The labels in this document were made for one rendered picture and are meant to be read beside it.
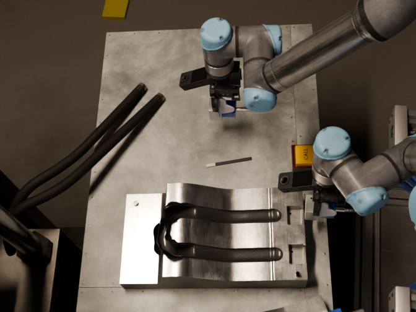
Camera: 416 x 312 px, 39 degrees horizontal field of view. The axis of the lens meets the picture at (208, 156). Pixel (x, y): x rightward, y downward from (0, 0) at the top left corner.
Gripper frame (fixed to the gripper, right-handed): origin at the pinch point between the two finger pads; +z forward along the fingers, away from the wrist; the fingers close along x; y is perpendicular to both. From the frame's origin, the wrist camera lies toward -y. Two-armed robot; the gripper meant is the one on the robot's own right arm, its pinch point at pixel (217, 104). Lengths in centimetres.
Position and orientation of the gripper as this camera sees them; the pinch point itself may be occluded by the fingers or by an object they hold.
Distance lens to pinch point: 171.5
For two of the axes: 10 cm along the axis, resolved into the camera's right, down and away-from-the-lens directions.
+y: 9.9, 0.5, -1.2
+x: 0.9, -9.0, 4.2
